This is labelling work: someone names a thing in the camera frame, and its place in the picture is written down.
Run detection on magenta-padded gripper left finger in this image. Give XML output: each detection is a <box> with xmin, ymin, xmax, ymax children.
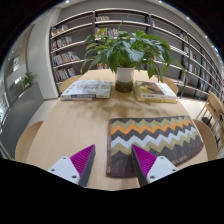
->
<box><xmin>47</xmin><ymin>143</ymin><xmax>97</xmax><ymax>188</ymax></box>

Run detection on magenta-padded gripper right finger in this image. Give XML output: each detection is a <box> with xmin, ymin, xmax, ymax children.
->
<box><xmin>130</xmin><ymin>143</ymin><xmax>179</xmax><ymax>188</ymax></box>

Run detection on zigzag striped towel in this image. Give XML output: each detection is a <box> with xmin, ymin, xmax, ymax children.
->
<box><xmin>105</xmin><ymin>115</ymin><xmax>205</xmax><ymax>178</ymax></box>

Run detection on yellow book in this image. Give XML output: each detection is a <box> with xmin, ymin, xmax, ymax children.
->
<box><xmin>134</xmin><ymin>87</ymin><xmax>179</xmax><ymax>105</ymax></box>

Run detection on slatted wooden chair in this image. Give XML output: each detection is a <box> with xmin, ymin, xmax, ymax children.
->
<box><xmin>195</xmin><ymin>90</ymin><xmax>224</xmax><ymax>151</ymax></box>

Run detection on book with dark picture cover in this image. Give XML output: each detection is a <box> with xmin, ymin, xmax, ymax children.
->
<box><xmin>134</xmin><ymin>80</ymin><xmax>178</xmax><ymax>101</ymax></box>

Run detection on white book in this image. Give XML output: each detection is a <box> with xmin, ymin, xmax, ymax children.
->
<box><xmin>59</xmin><ymin>79</ymin><xmax>114</xmax><ymax>102</ymax></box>

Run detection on small background potted plant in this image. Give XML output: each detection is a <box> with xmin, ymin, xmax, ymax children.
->
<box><xmin>20</xmin><ymin>70</ymin><xmax>37</xmax><ymax>90</ymax></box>

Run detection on green plant in white pot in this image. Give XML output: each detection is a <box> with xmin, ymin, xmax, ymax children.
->
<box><xmin>79</xmin><ymin>19</ymin><xmax>188</xmax><ymax>94</ymax></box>

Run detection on grey bookshelf unit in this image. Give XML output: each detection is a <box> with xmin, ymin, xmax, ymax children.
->
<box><xmin>49</xmin><ymin>8</ymin><xmax>224</xmax><ymax>101</ymax></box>

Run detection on ceiling lights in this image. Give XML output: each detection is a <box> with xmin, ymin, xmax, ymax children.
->
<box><xmin>64</xmin><ymin>0</ymin><xmax>221</xmax><ymax>54</ymax></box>

